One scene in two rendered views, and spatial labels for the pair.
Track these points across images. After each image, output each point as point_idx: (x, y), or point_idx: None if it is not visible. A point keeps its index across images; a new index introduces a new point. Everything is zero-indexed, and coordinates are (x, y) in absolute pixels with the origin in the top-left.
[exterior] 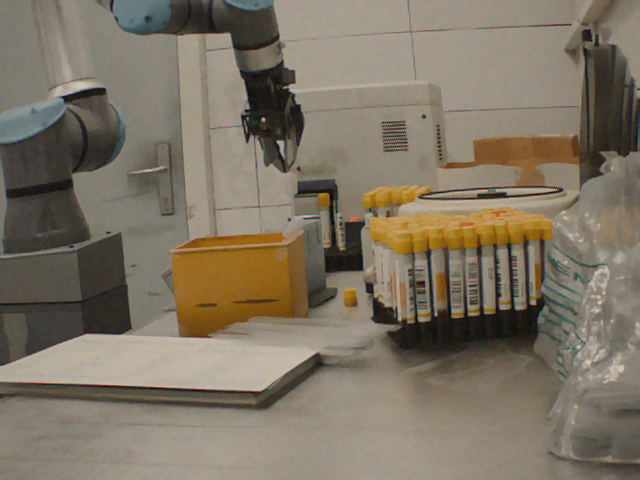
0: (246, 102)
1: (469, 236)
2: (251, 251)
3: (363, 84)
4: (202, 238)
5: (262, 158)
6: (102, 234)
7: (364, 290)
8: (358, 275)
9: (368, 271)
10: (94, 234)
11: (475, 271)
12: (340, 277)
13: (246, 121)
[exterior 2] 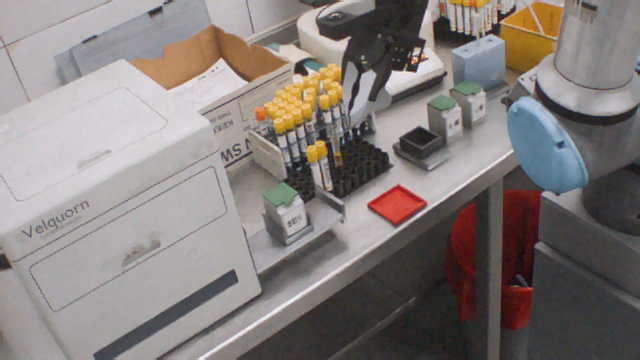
0: (406, 35)
1: None
2: (551, 7)
3: (155, 82)
4: (552, 37)
5: (391, 96)
6: (564, 196)
7: (428, 94)
8: (381, 133)
9: (442, 64)
10: (570, 209)
11: None
12: (395, 135)
13: (412, 52)
